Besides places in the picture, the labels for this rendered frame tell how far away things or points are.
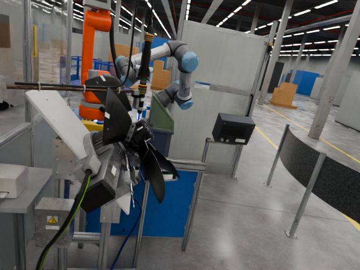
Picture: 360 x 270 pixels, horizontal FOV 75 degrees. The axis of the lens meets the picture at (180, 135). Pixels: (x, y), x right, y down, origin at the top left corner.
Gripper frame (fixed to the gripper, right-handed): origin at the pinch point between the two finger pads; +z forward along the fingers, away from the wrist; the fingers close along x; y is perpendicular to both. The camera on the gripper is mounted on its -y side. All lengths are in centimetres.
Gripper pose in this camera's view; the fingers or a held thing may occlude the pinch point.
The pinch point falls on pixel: (144, 68)
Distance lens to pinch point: 120.8
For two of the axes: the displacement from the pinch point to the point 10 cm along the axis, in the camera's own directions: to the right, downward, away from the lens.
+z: 1.4, 3.3, -9.3
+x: -9.7, -1.2, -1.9
